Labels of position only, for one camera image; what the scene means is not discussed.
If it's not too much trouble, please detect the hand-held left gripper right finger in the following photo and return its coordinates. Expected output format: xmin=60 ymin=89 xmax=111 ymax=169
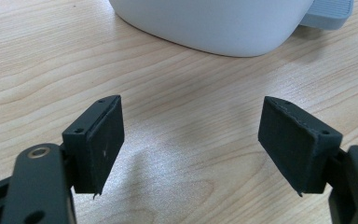
xmin=256 ymin=95 xmax=344 ymax=198

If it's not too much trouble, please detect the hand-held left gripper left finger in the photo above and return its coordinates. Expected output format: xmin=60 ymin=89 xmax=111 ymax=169
xmin=61 ymin=94 xmax=126 ymax=200

